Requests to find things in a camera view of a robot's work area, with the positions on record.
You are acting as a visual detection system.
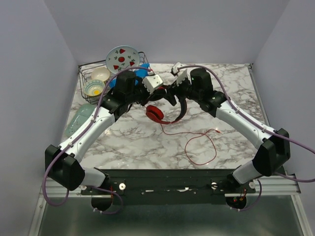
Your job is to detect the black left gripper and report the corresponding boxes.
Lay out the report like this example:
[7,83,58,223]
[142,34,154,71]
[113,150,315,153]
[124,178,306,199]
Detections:
[126,76,157,106]

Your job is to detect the red black headphones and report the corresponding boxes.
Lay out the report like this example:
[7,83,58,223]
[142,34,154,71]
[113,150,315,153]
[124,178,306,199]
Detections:
[145,86,188,125]

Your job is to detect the red headphone cable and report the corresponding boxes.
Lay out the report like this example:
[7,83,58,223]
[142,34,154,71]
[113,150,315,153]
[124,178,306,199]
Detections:
[159,121,222,166]

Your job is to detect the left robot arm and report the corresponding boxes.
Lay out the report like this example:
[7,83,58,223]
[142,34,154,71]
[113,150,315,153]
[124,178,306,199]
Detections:
[44,70,163,194]

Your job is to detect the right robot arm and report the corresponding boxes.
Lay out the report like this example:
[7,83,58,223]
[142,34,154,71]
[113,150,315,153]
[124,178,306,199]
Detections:
[168,64,290,193]

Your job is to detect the blue cloth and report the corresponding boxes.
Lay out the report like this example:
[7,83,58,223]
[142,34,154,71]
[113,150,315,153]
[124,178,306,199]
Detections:
[109,63,150,89]

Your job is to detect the cream bowl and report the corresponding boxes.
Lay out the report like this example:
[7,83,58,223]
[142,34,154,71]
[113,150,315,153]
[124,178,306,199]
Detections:
[91,67,110,82]

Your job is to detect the patterned yellow centre bowl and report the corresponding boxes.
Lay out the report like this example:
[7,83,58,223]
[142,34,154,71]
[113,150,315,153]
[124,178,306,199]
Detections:
[83,79,105,97]

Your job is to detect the light green dish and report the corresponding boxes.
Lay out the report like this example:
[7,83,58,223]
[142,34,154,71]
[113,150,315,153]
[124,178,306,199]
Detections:
[64,103,96,138]

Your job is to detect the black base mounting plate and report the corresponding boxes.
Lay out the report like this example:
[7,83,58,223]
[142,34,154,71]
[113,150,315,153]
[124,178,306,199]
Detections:
[81,168,256,206]

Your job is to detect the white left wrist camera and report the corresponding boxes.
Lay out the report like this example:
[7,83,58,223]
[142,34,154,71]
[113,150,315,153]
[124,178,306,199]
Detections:
[142,75,163,94]

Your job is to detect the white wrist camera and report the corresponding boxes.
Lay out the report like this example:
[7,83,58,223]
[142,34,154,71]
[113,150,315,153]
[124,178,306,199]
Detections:
[142,75,163,94]
[171,62,188,86]

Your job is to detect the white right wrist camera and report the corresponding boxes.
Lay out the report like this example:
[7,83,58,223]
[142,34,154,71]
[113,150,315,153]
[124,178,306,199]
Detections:
[171,62,188,86]

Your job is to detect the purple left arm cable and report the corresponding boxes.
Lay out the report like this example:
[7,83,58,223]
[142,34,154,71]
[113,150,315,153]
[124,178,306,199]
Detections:
[43,66,155,215]

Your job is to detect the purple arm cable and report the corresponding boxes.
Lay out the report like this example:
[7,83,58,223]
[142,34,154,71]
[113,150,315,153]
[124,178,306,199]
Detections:
[43,66,155,215]
[176,64,315,212]

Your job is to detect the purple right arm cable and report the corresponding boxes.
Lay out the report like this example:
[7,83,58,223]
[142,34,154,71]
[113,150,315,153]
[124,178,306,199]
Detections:
[176,64,315,212]

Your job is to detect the black wire dish rack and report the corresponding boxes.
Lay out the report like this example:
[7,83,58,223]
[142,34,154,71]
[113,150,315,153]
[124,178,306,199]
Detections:
[79,51,150,105]

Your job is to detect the aluminium frame rail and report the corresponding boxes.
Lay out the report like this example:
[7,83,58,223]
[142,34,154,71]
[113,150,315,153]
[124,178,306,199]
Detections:
[28,176,313,236]

